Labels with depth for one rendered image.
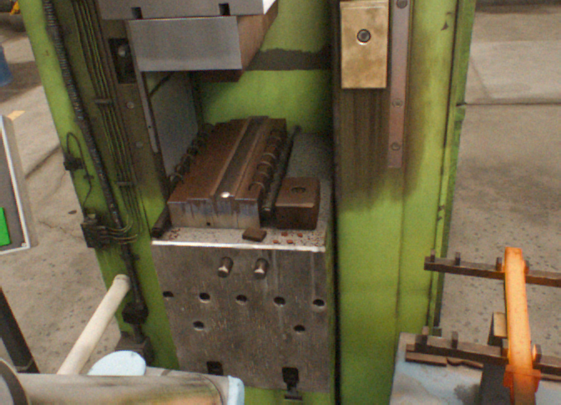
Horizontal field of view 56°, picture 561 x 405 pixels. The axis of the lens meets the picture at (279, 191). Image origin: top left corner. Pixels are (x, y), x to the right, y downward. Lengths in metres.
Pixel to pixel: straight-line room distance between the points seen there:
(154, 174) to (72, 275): 1.48
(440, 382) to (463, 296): 1.22
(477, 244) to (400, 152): 1.55
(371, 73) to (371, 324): 0.71
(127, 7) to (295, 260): 0.58
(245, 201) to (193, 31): 0.36
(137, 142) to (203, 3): 0.45
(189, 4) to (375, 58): 0.37
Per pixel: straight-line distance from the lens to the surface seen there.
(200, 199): 1.14
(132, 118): 1.28
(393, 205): 1.26
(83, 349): 1.40
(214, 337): 1.32
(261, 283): 1.17
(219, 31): 0.98
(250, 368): 1.37
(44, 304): 2.64
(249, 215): 1.14
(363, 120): 1.16
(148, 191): 1.36
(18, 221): 1.19
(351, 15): 1.07
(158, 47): 1.03
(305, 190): 1.15
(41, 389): 0.43
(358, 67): 1.09
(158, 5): 1.01
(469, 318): 2.30
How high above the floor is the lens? 1.57
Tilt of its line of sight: 31 degrees down
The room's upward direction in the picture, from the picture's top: 5 degrees counter-clockwise
